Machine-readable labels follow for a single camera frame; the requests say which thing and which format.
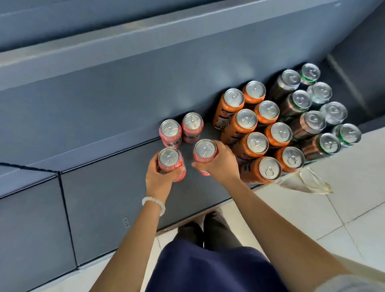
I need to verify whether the person's right hand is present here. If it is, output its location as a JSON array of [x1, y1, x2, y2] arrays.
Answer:
[[191, 140, 241, 188]]

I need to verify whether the person's left hand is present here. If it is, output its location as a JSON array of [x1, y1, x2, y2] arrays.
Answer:
[[145, 152, 185, 204]]

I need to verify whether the pink printed soda can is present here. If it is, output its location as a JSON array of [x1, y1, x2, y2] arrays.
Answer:
[[157, 147, 187, 183], [181, 112, 205, 144], [192, 138, 218, 177], [158, 119, 183, 150]]

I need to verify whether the grey metal shelf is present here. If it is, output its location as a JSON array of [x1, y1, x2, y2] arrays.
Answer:
[[0, 0, 385, 292]]

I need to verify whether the orange striped soda can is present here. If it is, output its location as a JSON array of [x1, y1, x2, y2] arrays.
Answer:
[[254, 100, 280, 124], [242, 80, 267, 104], [231, 132, 270, 160], [264, 122, 293, 148], [212, 88, 245, 131], [220, 108, 258, 146]]

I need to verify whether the group of orange cans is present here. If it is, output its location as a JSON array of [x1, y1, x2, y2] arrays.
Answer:
[[239, 146, 306, 185]]

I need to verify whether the person's right forearm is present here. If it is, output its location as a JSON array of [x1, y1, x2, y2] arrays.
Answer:
[[223, 176, 351, 292]]

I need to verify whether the person's left forearm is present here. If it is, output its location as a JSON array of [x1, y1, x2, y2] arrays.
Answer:
[[89, 201, 166, 292]]

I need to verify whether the dark grey shelf unit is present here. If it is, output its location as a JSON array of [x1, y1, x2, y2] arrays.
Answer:
[[314, 6, 385, 134]]

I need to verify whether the clear plastic bag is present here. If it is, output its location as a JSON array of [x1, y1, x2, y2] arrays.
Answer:
[[275, 167, 334, 195]]

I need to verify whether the navy blue shirt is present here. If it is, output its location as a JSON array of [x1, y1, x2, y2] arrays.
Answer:
[[145, 239, 289, 292]]

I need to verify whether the light grey shirt sleeve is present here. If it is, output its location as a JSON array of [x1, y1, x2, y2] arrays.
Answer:
[[314, 274, 385, 292]]

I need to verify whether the white bead bracelet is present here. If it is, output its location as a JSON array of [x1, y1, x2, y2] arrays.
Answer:
[[142, 196, 166, 217]]

